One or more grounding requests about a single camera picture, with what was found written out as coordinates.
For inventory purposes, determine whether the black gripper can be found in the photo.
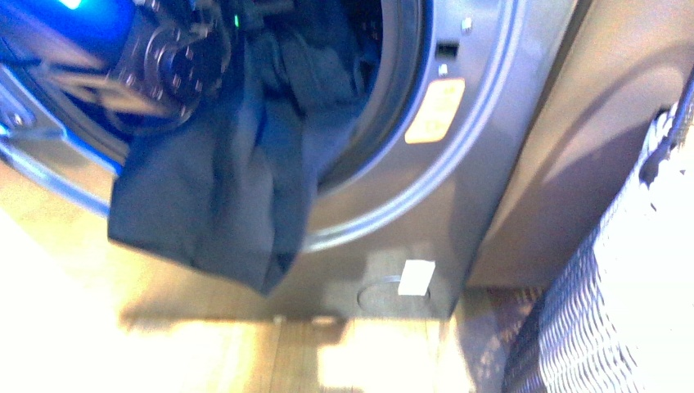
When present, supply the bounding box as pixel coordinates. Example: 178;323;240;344
48;1;238;135

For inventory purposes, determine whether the navy blue knit garment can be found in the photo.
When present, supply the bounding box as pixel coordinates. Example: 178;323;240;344
107;1;377;295

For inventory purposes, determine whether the grey front-load washing machine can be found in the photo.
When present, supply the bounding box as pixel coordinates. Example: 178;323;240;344
1;1;580;319

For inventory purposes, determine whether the orange warning sticker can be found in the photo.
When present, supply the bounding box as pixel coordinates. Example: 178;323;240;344
404;78;466;145

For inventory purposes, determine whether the white paper tag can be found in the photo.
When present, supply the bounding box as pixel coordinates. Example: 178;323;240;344
397;260;436;296

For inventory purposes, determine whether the grey sofa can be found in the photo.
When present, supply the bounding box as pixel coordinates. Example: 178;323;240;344
466;1;693;287

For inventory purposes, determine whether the white woven laundry basket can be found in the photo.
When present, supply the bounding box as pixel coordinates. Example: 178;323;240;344
501;102;694;393

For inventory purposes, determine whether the dark wrapped basket handle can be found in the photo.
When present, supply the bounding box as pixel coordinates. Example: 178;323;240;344
639;69;693;187

